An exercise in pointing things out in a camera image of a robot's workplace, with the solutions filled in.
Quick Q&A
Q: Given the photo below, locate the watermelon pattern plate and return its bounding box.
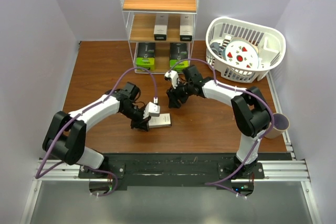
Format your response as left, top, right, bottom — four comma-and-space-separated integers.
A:
222, 38, 260, 69

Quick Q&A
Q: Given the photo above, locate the narrow silver razor box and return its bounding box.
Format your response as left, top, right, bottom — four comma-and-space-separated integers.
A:
180, 14, 194, 41

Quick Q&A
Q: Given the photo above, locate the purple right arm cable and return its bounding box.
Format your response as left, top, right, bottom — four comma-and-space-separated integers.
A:
167, 58, 276, 196

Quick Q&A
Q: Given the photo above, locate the grey item in basket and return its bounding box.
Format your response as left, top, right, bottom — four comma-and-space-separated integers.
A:
210, 42, 223, 57

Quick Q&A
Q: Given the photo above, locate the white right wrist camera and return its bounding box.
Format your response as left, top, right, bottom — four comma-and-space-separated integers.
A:
164, 70, 181, 89

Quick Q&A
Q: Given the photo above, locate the black green razor box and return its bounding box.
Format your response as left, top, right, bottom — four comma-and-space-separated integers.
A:
135, 42, 155, 71
170, 42, 189, 73

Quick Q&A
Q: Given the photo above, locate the white plastic dish basket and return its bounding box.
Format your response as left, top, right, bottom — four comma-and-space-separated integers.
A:
205, 17, 286, 83

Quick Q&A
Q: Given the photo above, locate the silver box with H logo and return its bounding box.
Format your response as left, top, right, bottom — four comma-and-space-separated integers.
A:
153, 13, 169, 40

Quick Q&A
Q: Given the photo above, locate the small silver box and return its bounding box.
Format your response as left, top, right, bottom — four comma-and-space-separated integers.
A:
149, 113, 172, 129

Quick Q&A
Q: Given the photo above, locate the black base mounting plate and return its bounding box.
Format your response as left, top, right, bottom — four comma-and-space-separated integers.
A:
78, 153, 291, 195

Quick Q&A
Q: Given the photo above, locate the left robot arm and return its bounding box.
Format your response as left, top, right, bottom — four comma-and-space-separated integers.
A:
42, 82, 152, 178

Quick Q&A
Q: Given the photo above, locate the aluminium frame rail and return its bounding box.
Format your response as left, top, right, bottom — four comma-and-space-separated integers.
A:
20, 74, 322, 224

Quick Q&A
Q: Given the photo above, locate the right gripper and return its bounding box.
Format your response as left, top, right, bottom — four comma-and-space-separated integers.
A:
166, 79, 193, 109

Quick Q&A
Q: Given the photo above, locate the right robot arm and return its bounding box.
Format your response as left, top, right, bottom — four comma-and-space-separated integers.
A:
164, 65, 274, 185

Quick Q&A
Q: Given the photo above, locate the white wire wooden shelf rack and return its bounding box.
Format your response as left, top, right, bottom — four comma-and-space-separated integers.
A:
119, 0, 199, 74

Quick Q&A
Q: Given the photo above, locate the pink ceramic mug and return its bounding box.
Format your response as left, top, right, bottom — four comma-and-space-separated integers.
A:
265, 113, 290, 139

